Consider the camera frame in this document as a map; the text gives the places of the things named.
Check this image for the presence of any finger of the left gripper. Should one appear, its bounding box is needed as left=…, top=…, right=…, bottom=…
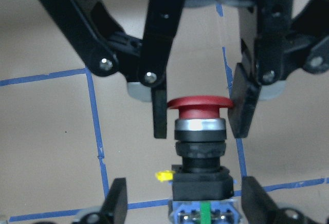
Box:
left=228, top=0, right=328, bottom=138
left=39, top=0, right=185, bottom=139

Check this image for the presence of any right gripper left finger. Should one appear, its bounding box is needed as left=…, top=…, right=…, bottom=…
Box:
left=99, top=178, right=128, bottom=224

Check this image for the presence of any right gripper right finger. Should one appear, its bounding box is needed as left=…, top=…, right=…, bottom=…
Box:
left=241, top=176, right=287, bottom=223

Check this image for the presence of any red emergency stop button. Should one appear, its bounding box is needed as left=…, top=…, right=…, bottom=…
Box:
left=156, top=96, right=242, bottom=223

